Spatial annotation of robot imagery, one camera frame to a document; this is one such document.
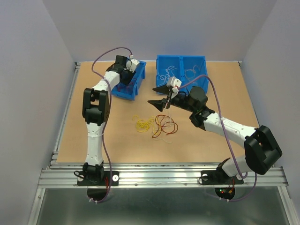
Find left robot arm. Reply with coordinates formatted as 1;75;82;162
75;55;140;185

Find right blue bin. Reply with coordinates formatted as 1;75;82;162
182;56;209;93

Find aluminium rail frame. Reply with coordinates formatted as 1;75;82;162
29;61;300;225

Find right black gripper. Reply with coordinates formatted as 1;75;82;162
148;82;196;113

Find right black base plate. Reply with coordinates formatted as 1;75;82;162
198;170;244;185

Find purple cable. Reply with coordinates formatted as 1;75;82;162
89;47;134;204
178;75;257;203

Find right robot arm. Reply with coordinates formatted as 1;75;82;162
148;85;282;185

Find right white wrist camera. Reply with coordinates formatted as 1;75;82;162
166;76;182;93

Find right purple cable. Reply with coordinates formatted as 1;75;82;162
178;75;257;203

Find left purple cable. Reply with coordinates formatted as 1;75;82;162
89;47;134;204

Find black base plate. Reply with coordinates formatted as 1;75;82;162
74;171;119;187
198;170;244;185

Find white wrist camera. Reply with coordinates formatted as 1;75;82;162
166;76;182;93
126;54;140;73

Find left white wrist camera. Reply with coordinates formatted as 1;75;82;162
126;54;140;73

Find red wires in small bin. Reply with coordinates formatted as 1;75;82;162
117;79;138;93

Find middle blue bin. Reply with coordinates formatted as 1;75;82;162
156;55;185;87

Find small blue bin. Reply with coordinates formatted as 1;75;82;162
112;61;146;101

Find loose white wire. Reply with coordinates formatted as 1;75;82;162
154;107;175;144

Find red yellow wire tangle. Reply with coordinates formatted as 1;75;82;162
151;114;179;139

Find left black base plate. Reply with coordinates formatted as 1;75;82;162
74;171;119;187

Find yellow wire bundle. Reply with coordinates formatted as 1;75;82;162
132;114;156;134

